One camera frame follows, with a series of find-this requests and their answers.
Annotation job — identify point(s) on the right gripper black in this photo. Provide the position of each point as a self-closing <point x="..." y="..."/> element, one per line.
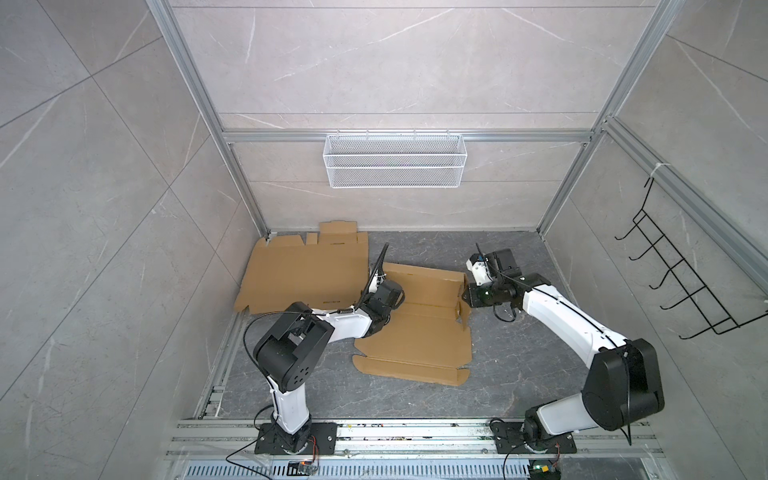
<point x="473" y="298"/>

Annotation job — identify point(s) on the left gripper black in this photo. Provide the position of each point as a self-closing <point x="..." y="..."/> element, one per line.
<point x="367" y="299"/>

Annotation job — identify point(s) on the brown cardboard box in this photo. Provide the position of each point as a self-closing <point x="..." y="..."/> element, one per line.
<point x="325" y="270"/>
<point x="428" y="338"/>

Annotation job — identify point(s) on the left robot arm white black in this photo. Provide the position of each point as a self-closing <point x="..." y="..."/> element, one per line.
<point x="290" y="350"/>

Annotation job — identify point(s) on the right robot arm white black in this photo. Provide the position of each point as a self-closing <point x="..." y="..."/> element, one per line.
<point x="623" y="384"/>

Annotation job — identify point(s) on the white zip tie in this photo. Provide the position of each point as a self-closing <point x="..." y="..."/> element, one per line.
<point x="656" y="167"/>

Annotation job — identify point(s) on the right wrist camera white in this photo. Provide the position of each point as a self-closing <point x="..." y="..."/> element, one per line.
<point x="479" y="270"/>

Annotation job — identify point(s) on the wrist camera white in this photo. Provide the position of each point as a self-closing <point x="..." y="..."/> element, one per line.
<point x="479" y="270"/>
<point x="375" y="282"/>

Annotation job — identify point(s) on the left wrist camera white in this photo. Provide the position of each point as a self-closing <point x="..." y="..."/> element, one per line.
<point x="375" y="282"/>

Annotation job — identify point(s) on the white wire mesh basket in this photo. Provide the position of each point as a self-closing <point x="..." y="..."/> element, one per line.
<point x="400" y="161"/>

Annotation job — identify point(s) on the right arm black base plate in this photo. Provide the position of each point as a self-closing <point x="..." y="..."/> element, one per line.
<point x="511" y="438"/>

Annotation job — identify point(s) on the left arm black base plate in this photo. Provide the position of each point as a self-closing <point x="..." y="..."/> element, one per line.
<point x="314" y="437"/>

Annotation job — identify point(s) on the black wire hook rack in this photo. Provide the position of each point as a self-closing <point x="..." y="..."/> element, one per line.
<point x="679" y="270"/>

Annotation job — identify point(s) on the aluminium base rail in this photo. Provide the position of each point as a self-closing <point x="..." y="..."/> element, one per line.
<point x="407" y="449"/>

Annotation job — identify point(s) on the aluminium frame profiles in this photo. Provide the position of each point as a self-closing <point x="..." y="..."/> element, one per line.
<point x="744" y="252"/>

